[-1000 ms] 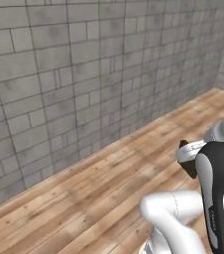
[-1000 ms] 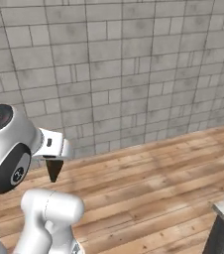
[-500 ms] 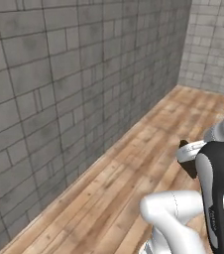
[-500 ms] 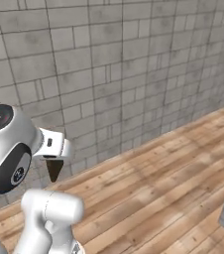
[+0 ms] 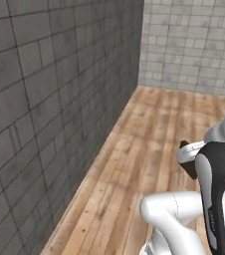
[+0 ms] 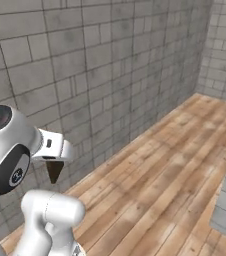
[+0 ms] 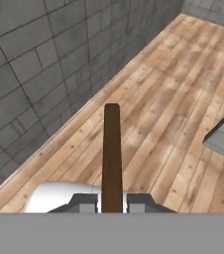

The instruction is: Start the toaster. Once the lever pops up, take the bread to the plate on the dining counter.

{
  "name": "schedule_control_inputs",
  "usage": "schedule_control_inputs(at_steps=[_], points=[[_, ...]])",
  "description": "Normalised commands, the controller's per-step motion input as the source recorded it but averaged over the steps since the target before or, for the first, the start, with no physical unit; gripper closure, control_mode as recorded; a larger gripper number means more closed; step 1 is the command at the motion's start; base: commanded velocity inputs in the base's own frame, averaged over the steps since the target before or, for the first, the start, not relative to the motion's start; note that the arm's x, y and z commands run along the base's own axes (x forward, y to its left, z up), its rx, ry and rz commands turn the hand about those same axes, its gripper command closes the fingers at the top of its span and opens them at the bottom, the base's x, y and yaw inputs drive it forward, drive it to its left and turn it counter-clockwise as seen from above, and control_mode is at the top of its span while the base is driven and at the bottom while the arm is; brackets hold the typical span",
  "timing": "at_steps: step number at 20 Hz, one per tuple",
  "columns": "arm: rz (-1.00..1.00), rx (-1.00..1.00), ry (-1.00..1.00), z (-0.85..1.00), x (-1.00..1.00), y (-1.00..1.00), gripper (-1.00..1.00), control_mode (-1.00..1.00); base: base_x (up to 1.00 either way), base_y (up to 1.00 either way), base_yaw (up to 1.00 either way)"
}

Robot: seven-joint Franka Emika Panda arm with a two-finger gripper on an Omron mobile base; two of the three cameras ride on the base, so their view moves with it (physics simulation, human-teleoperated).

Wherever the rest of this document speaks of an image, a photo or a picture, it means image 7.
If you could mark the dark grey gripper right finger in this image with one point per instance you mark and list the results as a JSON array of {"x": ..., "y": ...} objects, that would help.
[{"x": 139, "y": 201}]

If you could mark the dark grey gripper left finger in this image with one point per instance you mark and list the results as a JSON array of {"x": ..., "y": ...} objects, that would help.
[{"x": 84, "y": 201}]

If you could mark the white rounded object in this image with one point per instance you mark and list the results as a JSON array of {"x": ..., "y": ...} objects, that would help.
[{"x": 54, "y": 196}]

